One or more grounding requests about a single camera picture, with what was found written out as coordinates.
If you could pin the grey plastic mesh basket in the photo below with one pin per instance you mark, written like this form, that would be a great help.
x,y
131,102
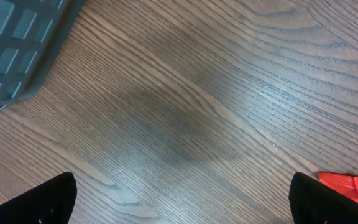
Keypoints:
x,y
31,35

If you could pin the long orange spaghetti packet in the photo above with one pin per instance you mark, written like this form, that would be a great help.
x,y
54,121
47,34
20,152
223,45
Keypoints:
x,y
346,185

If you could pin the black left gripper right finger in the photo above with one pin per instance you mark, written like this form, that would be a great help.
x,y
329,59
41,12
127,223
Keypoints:
x,y
313,202

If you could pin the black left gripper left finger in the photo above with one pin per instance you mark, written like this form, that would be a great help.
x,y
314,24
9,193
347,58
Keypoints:
x,y
51,202

